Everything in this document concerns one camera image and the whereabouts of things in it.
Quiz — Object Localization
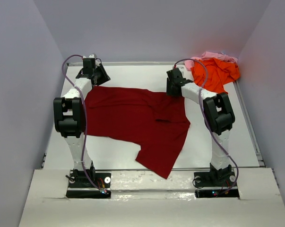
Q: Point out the dark red t shirt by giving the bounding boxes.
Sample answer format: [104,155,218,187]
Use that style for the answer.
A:
[85,87,190,179]

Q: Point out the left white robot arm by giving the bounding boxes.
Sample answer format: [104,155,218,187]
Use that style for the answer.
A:
[53,54,111,187]

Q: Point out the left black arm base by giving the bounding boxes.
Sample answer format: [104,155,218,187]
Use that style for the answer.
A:
[65,168,112,199]

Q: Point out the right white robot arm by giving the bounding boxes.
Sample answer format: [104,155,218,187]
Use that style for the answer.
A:
[166,68,235,185]

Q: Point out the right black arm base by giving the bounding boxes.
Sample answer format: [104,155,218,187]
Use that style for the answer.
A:
[192,165,240,199]

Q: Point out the pink t shirt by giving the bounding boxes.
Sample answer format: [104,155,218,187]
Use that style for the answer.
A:
[184,52,238,71]

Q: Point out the orange t shirt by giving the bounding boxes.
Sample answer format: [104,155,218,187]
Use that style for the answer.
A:
[191,58,241,93]

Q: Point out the aluminium table edge rail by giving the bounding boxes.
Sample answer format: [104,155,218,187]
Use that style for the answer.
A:
[67,61,184,66]

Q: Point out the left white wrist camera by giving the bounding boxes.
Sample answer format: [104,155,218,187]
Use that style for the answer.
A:
[82,53,97,59]

